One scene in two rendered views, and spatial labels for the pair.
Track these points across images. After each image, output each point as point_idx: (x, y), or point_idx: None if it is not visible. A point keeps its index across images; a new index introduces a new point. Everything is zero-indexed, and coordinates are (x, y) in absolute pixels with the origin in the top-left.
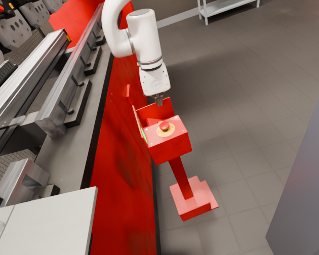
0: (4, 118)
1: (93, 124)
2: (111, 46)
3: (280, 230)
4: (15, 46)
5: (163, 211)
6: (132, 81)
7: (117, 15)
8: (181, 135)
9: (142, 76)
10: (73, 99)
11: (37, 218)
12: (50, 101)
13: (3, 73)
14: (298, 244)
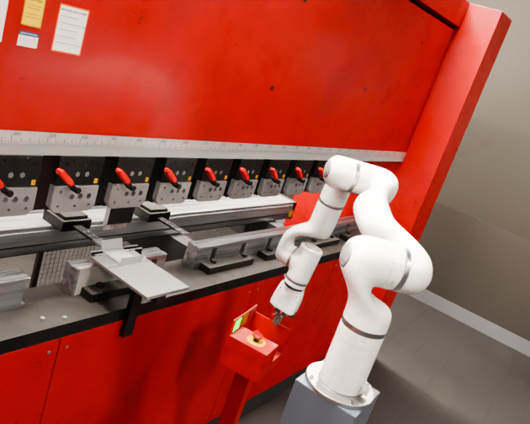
0: (171, 221)
1: (217, 283)
2: (277, 247)
3: None
4: (232, 198)
5: None
6: (303, 317)
7: (294, 236)
8: (259, 353)
9: (279, 285)
10: (225, 257)
11: (155, 272)
12: (210, 241)
13: None
14: None
